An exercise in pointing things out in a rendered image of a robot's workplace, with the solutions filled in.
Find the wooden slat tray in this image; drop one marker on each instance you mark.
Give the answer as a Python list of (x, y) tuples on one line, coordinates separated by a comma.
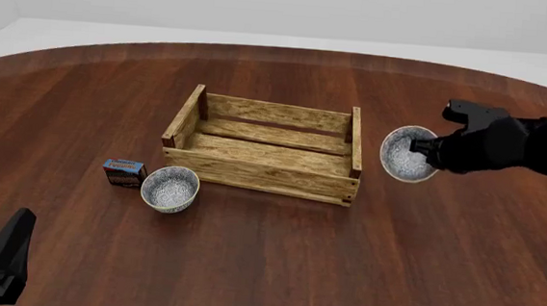
[(273, 160)]

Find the patterned grey bowl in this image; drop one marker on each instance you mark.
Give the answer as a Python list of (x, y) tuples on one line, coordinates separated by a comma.
[(398, 158), (169, 190)]

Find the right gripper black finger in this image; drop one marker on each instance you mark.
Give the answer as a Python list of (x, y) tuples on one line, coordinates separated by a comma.
[(426, 145)]

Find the chocolate pudding box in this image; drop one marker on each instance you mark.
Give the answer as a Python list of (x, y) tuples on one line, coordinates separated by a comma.
[(124, 173)]

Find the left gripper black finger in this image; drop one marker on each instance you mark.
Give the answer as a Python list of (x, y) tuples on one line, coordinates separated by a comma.
[(6, 243)]

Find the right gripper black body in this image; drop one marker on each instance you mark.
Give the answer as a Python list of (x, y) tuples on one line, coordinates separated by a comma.
[(481, 149)]

